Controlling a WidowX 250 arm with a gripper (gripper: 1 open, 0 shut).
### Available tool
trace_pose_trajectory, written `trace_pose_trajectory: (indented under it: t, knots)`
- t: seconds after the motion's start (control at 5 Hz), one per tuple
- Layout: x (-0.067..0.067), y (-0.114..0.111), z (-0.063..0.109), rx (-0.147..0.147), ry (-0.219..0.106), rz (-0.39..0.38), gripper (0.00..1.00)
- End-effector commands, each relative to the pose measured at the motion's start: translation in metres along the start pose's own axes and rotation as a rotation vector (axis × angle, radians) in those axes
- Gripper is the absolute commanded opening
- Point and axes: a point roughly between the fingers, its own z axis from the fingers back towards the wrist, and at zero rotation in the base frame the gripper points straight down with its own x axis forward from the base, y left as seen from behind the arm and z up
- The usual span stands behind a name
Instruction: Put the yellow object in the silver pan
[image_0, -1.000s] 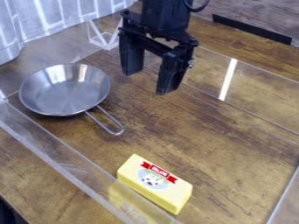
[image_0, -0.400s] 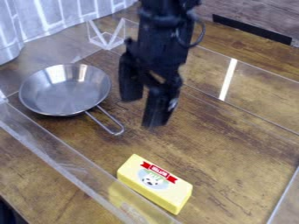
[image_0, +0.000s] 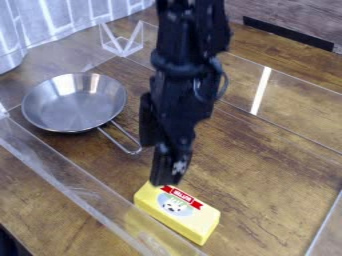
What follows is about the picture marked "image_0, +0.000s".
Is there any clear acrylic tray wall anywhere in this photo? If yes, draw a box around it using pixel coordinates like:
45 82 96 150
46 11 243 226
0 19 342 256

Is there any silver metal frying pan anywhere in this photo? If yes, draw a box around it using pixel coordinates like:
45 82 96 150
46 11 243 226
21 72 141 155

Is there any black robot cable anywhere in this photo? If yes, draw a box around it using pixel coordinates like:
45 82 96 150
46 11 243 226
193 56 231 103

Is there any black bar on table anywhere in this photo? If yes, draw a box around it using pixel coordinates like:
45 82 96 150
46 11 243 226
243 16 333 52

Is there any white sheer curtain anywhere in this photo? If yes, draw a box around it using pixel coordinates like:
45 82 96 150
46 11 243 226
0 0 156 75

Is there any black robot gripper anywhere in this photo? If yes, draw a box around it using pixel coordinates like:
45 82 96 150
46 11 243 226
138 71 216 186

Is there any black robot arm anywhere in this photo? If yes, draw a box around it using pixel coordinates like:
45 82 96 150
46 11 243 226
138 0 232 186

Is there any yellow butter block toy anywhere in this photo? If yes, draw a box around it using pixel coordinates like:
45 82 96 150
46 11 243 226
133 182 220 245

